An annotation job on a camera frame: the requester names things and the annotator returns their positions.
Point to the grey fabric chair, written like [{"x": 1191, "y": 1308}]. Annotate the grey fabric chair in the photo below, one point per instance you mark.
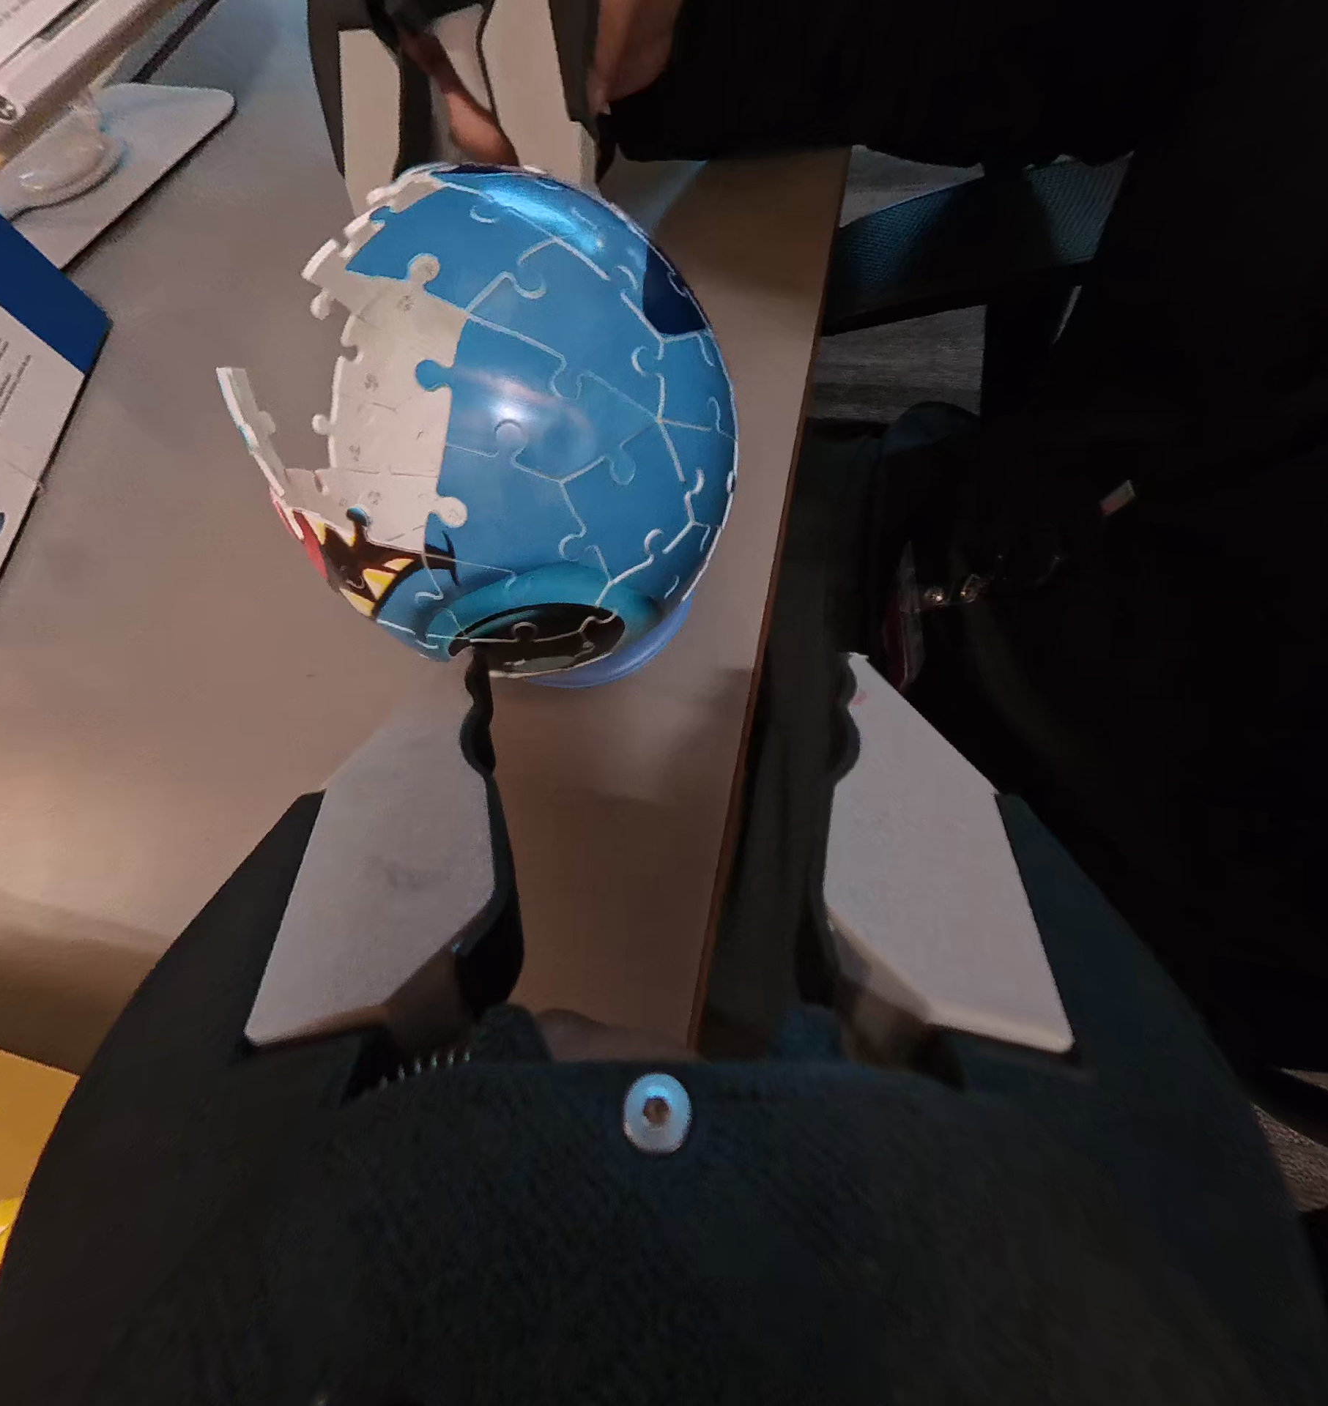
[{"x": 950, "y": 241}]

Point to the person's right hand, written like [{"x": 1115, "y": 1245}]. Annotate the person's right hand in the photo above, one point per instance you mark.
[{"x": 466, "y": 109}]

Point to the yellow plastic bin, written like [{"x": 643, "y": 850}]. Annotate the yellow plastic bin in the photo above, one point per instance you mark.
[{"x": 4, "y": 1109}]

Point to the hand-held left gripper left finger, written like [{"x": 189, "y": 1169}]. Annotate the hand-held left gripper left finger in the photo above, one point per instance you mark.
[{"x": 388, "y": 890}]

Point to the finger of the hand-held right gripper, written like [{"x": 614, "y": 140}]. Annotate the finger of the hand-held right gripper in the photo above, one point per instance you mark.
[
  {"x": 542, "y": 87},
  {"x": 366, "y": 109}
]

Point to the person's right forearm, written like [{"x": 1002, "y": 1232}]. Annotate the person's right forearm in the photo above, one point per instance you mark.
[{"x": 893, "y": 76}]

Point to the blue puzzle ball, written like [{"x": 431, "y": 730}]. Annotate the blue puzzle ball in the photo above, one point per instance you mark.
[{"x": 576, "y": 384}]

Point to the white blue puzzle box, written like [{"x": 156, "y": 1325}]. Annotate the white blue puzzle box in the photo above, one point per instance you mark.
[{"x": 15, "y": 363}]

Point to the person's left hand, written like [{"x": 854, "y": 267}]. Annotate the person's left hand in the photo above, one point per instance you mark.
[{"x": 609, "y": 1033}]

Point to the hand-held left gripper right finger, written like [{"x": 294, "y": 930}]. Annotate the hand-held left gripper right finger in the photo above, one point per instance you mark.
[{"x": 928, "y": 879}]

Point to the white clip rod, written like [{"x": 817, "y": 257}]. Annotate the white clip rod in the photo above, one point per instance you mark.
[{"x": 37, "y": 82}]

